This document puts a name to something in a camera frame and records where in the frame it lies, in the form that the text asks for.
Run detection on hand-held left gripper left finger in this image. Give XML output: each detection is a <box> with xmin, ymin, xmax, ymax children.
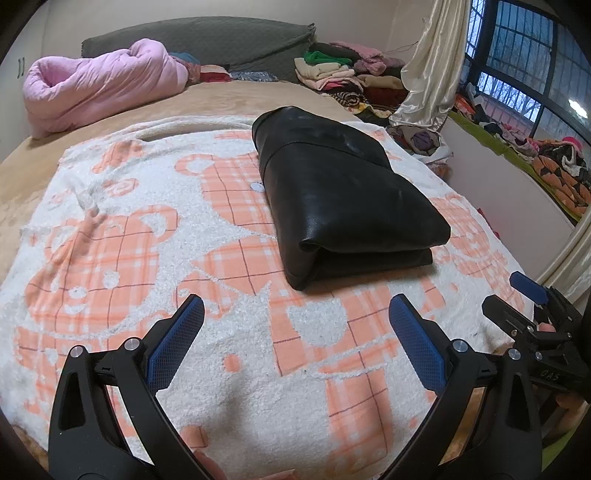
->
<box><xmin>48</xmin><ymin>294</ymin><xmax>219</xmax><ymax>480</ymax></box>

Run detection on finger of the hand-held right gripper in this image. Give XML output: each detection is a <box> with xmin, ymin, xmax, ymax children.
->
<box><xmin>481</xmin><ymin>295</ymin><xmax>542</xmax><ymax>344</ymax></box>
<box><xmin>509</xmin><ymin>271</ymin><xmax>574</xmax><ymax>325</ymax></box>

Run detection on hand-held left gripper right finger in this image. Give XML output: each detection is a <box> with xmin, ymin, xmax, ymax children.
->
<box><xmin>382</xmin><ymin>294</ymin><xmax>544</xmax><ymax>480</ymax></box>

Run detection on black leather jacket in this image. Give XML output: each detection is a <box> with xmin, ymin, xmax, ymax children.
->
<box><xmin>252</xmin><ymin>105</ymin><xmax>452</xmax><ymax>291</ymax></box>

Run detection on heap of colourful clothes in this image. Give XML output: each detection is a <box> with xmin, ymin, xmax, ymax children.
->
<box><xmin>453</xmin><ymin>83</ymin><xmax>591</xmax><ymax>217</ymax></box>

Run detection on bag of clothes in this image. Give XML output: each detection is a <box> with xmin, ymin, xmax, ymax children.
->
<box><xmin>387</xmin><ymin>126</ymin><xmax>452</xmax><ymax>168</ymax></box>

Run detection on pile of folded clothes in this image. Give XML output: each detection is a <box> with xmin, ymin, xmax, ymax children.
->
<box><xmin>294</xmin><ymin>41</ymin><xmax>413</xmax><ymax>119</ymax></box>

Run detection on white orange bear-print blanket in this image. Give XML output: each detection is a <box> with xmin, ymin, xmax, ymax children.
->
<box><xmin>0</xmin><ymin>115</ymin><xmax>546</xmax><ymax>480</ymax></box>

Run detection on green windowsill mat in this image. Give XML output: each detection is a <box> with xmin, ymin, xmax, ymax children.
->
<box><xmin>450</xmin><ymin>111</ymin><xmax>587</xmax><ymax>227</ymax></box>

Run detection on black-framed window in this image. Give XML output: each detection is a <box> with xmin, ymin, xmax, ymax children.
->
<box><xmin>455</xmin><ymin>0</ymin><xmax>591</xmax><ymax>140</ymax></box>

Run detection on cream satin curtain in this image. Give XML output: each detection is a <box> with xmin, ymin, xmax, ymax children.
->
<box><xmin>388</xmin><ymin>0</ymin><xmax>472</xmax><ymax>136</ymax></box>

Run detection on pink quilt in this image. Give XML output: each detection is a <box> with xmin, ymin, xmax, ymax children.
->
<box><xmin>23</xmin><ymin>39</ymin><xmax>191</xmax><ymax>139</ymax></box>

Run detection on red white pillow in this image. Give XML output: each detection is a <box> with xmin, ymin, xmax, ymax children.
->
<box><xmin>198</xmin><ymin>65</ymin><xmax>232</xmax><ymax>84</ymax></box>

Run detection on blue floral cloth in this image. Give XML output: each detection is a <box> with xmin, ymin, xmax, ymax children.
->
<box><xmin>228</xmin><ymin>69</ymin><xmax>283</xmax><ymax>84</ymax></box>

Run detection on white wardrobe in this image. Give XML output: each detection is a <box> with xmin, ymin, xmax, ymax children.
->
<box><xmin>0</xmin><ymin>9</ymin><xmax>51</xmax><ymax>158</ymax></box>

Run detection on grey headboard cushion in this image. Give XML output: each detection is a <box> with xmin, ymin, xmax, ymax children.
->
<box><xmin>81</xmin><ymin>17</ymin><xmax>317</xmax><ymax>85</ymax></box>

